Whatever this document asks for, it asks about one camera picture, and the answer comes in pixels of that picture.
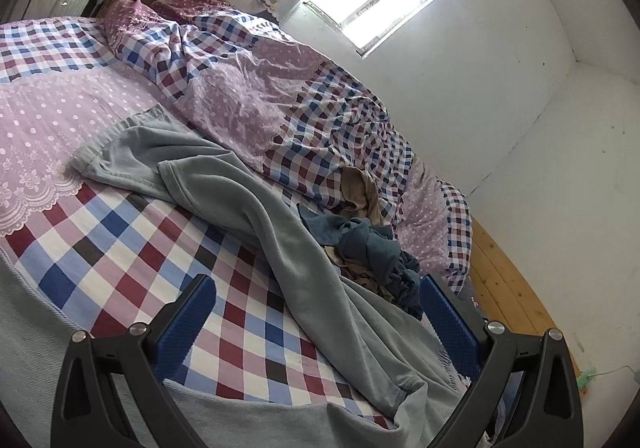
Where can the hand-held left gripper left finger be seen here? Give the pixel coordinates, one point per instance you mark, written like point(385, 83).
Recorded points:
point(185, 323)

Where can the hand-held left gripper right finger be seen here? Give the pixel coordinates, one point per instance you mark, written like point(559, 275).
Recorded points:
point(450, 323)

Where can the pale green twill garment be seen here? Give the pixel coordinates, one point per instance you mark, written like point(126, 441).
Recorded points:
point(300, 268)

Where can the wooden headboard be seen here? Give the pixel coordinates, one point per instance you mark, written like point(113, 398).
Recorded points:
point(510, 288)

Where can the checkered purple dotted pillow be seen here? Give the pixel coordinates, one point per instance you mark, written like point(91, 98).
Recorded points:
point(440, 228)

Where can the dark blue garment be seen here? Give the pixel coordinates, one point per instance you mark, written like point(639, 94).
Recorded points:
point(370, 248)

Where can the beige garment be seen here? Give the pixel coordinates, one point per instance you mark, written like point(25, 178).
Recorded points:
point(360, 188)

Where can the checkered purple quilt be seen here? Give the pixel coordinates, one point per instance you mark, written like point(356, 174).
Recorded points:
point(280, 93)

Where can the green wall charger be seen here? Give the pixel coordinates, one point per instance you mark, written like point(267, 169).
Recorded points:
point(585, 378)

